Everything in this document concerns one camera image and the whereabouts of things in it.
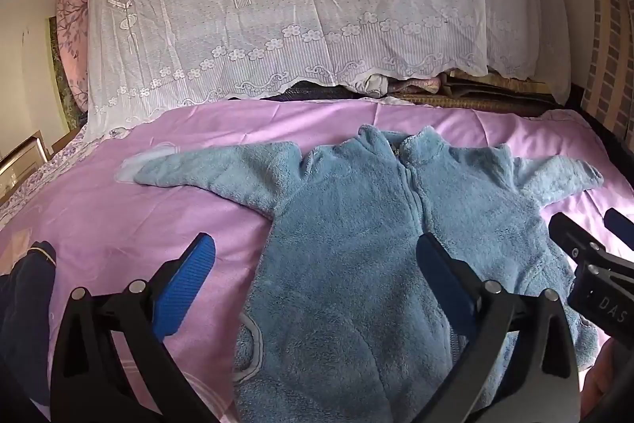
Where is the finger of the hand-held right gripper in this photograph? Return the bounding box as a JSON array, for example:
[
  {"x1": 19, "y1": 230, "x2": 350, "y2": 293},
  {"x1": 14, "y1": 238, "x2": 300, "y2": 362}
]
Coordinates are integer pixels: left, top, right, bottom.
[
  {"x1": 548, "y1": 211, "x2": 609, "y2": 266},
  {"x1": 603, "y1": 207, "x2": 634, "y2": 251}
]

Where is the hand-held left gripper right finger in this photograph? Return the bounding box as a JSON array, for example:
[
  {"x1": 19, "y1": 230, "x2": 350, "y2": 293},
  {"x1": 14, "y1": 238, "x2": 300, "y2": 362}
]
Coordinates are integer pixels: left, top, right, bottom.
[{"x1": 415, "y1": 233, "x2": 584, "y2": 423}]

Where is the dark navy garment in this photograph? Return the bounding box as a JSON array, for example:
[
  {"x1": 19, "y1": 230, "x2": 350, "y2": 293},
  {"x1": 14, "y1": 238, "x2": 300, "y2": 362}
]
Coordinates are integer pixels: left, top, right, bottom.
[{"x1": 0, "y1": 241, "x2": 57, "y2": 409}]

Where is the white floral bed sheet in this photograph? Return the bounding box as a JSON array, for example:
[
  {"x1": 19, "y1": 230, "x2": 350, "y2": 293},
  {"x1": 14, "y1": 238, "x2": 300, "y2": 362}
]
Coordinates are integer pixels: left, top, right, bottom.
[{"x1": 0, "y1": 126, "x2": 130, "y2": 226}]

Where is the blue fleece baby onesie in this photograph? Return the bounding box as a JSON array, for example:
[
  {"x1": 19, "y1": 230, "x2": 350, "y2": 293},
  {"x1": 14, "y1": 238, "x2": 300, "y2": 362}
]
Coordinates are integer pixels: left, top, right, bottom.
[{"x1": 133, "y1": 124, "x2": 606, "y2": 423}]

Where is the metal framed cabinet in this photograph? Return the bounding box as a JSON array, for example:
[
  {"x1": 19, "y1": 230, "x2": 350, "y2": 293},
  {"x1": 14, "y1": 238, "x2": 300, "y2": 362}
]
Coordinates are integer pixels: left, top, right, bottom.
[{"x1": 0, "y1": 130, "x2": 48, "y2": 196}]

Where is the pink floral pillow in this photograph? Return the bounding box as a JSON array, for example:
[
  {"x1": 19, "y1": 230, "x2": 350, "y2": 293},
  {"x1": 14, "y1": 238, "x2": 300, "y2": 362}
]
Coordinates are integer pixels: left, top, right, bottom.
[{"x1": 54, "y1": 0, "x2": 95, "y2": 111}]

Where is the person's right hand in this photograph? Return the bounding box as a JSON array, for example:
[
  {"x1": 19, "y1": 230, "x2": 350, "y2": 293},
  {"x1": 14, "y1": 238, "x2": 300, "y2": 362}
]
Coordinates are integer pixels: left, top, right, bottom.
[{"x1": 581, "y1": 338, "x2": 634, "y2": 422}]

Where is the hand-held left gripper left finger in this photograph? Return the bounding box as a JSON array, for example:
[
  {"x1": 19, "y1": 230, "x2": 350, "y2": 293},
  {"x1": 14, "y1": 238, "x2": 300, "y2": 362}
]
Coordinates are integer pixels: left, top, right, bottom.
[{"x1": 50, "y1": 232, "x2": 229, "y2": 423}]

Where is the white lace cover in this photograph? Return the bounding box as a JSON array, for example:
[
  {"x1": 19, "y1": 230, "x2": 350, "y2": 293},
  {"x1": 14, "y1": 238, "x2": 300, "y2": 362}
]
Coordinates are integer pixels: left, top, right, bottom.
[{"x1": 85, "y1": 0, "x2": 578, "y2": 140}]

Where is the stack of folded blankets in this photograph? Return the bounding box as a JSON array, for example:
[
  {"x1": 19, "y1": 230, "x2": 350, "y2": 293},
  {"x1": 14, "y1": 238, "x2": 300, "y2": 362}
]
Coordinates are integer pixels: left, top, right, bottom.
[{"x1": 230, "y1": 69, "x2": 570, "y2": 117}]

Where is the purple bed sheet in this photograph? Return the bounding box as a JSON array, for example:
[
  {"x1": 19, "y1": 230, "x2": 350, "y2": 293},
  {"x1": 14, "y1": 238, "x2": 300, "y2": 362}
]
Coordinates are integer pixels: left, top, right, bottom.
[{"x1": 0, "y1": 98, "x2": 634, "y2": 423}]

